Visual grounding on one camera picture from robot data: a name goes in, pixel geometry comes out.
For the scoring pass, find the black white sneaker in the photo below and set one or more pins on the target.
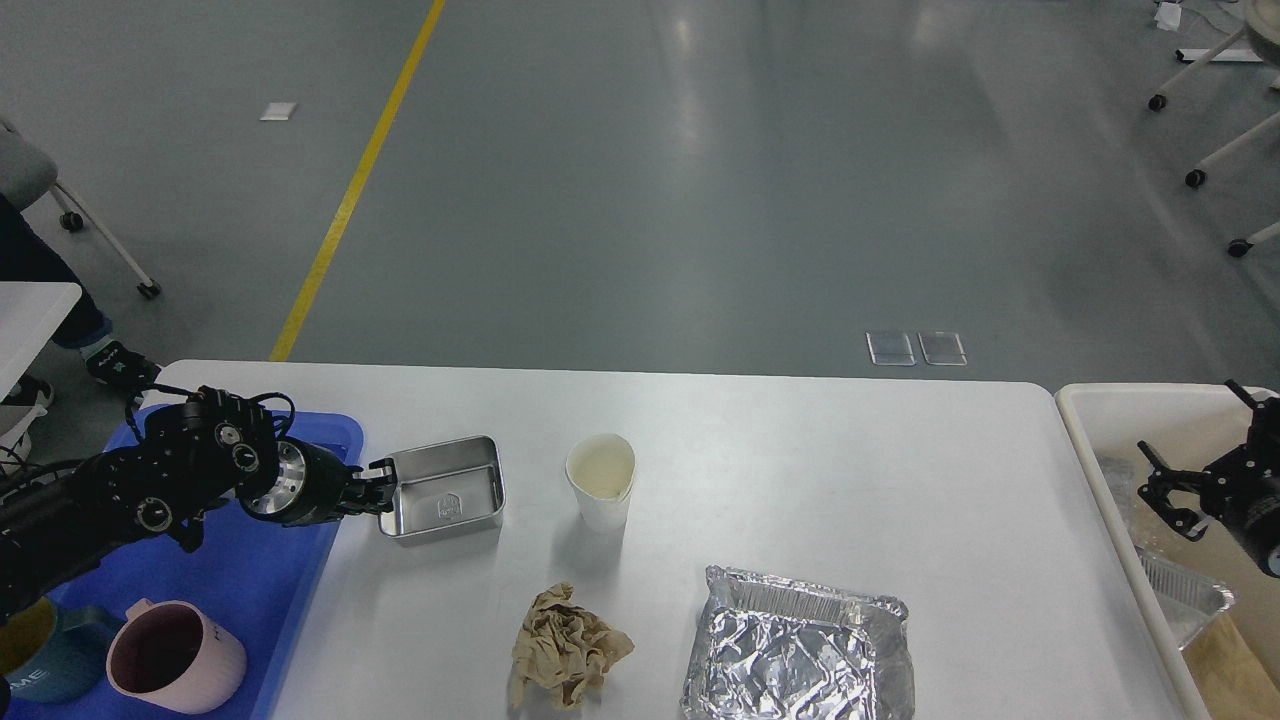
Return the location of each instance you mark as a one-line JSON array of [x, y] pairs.
[[118, 367]]

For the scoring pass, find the white side table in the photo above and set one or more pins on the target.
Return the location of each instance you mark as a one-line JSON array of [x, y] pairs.
[[30, 313]]

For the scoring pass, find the clear floor plate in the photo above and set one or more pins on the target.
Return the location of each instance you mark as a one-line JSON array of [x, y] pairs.
[[890, 348], [940, 348]]

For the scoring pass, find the beige plastic waste bin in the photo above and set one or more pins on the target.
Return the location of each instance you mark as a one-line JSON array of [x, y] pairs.
[[1189, 426]]

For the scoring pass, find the white paper cup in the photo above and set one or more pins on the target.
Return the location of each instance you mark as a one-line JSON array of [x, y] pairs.
[[601, 473]]

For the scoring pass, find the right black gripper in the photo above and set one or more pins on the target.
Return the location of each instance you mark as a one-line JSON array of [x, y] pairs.
[[1239, 490]]

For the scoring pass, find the dark blue mug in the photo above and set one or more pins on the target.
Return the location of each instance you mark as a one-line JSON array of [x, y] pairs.
[[52, 655]]

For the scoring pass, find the small steel rectangular tin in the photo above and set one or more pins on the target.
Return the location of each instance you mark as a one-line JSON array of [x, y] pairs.
[[446, 490]]

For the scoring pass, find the left clear floor plate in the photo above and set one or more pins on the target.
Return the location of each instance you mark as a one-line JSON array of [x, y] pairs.
[[890, 348]]

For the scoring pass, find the pink mug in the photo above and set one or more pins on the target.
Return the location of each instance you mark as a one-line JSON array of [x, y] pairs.
[[172, 655]]

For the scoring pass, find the foil tray in bin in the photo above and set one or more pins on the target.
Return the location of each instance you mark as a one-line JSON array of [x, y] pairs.
[[1189, 601]]

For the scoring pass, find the aluminium foil tray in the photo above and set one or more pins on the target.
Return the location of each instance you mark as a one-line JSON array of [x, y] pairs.
[[769, 647]]

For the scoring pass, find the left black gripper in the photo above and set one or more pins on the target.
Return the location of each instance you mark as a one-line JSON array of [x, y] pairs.
[[312, 486]]

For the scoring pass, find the blue plastic tray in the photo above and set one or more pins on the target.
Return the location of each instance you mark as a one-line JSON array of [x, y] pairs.
[[254, 578]]

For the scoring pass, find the crumpled brown paper napkin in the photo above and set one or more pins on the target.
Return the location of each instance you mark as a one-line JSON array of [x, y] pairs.
[[564, 649]]

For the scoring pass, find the right clear floor plate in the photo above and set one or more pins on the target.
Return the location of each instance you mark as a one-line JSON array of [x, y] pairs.
[[940, 348]]

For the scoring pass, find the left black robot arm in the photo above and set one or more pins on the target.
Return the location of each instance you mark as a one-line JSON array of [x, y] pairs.
[[61, 519]]

